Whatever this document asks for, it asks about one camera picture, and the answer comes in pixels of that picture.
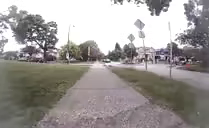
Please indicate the signpost with two diamond signs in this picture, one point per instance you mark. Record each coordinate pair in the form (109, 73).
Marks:
(139, 24)

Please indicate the grey concrete pavement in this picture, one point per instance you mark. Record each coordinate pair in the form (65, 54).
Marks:
(98, 96)

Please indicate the pole with white sign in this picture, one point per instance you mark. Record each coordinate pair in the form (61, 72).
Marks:
(88, 51)

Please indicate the large dark tree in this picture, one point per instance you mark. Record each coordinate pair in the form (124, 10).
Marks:
(202, 26)

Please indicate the thin bare pole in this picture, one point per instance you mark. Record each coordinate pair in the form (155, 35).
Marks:
(170, 50)

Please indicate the signpost with one diamond sign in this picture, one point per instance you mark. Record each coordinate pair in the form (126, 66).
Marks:
(131, 37)

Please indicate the light green tree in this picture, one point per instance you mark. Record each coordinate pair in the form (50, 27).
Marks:
(72, 50)

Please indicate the grey asphalt road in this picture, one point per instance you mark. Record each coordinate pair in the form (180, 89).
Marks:
(192, 78)

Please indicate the grass strip with signposts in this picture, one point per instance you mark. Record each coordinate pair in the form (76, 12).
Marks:
(158, 88)

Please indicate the car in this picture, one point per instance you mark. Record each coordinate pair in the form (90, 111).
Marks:
(107, 60)

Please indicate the low building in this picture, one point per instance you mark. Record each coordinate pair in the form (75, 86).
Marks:
(53, 52)

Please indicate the overhanging tree branches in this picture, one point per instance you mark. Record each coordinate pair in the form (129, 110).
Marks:
(155, 4)

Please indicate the dark pointed tree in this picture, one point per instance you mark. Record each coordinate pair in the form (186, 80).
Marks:
(117, 53)

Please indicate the dark green tree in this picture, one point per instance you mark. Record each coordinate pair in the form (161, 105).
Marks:
(93, 50)

